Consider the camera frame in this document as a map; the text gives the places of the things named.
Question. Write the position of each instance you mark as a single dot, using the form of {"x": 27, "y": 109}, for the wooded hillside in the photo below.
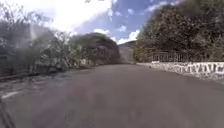
{"x": 186, "y": 30}

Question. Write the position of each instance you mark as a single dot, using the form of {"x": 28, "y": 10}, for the metal railing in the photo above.
{"x": 170, "y": 56}

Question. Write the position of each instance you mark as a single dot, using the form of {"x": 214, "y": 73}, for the stone retaining wall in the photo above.
{"x": 196, "y": 68}

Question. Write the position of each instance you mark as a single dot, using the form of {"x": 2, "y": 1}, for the grey asphalt road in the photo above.
{"x": 120, "y": 100}

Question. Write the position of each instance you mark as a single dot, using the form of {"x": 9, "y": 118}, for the row of trees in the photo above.
{"x": 50, "y": 50}

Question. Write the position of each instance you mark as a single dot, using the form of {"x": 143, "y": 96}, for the distant hill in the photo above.
{"x": 126, "y": 51}

